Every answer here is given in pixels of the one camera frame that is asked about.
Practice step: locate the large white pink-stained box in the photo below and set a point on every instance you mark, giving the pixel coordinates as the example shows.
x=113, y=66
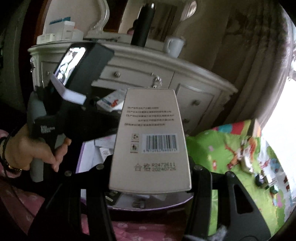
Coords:
x=67, y=94

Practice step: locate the beige tall carton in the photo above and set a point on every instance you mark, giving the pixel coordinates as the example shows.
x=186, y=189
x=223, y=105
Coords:
x=149, y=111

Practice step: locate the white mug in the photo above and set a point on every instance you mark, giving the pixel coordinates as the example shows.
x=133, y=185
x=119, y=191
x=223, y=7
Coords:
x=173, y=46

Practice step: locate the colourful cartoon play mat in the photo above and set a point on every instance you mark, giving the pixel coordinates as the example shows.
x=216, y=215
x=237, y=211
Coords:
x=240, y=148

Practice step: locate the sheer patterned curtain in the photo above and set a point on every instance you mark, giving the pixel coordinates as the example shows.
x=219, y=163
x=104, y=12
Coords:
x=255, y=55

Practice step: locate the white boxes on dresser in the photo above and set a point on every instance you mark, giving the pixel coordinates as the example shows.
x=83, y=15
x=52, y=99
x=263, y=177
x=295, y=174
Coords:
x=60, y=30

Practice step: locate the black bottle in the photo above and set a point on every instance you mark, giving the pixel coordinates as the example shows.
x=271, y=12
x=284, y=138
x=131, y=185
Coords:
x=143, y=25

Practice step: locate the white dresser cabinet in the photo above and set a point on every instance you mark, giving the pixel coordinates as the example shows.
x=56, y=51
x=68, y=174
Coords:
x=201, y=94

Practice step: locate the person's left hand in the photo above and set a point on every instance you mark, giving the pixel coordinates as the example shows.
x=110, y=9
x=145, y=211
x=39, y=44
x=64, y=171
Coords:
x=20, y=150

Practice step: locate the white box blue red print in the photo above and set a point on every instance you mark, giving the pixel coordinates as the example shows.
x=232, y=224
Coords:
x=112, y=102

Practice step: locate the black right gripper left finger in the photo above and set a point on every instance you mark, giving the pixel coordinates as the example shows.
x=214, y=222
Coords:
x=77, y=210

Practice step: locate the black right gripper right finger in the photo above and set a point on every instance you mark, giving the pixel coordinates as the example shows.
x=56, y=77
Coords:
x=238, y=216

